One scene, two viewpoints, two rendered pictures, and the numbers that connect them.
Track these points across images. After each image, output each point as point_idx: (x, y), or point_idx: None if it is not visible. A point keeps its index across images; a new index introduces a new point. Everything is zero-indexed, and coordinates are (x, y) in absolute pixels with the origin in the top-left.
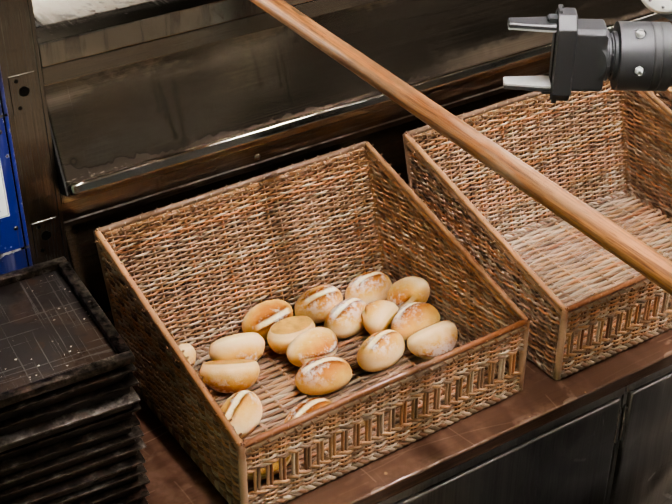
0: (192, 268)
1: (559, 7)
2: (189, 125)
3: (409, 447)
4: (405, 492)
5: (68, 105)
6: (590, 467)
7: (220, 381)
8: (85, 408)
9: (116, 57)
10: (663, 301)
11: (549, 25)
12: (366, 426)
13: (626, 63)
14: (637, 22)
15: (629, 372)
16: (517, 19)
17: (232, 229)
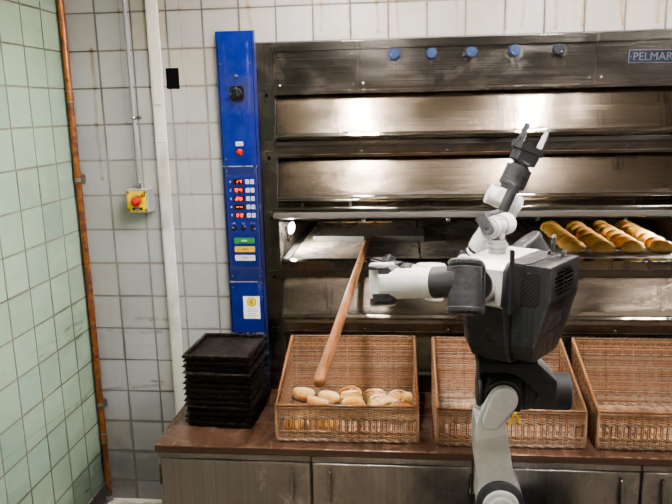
0: None
1: (386, 254)
2: (334, 306)
3: (354, 443)
4: (343, 459)
5: (291, 287)
6: (454, 500)
7: (310, 402)
8: (232, 373)
9: (308, 273)
10: None
11: (380, 259)
12: (333, 423)
13: None
14: (411, 263)
15: (470, 453)
16: (374, 257)
17: (345, 352)
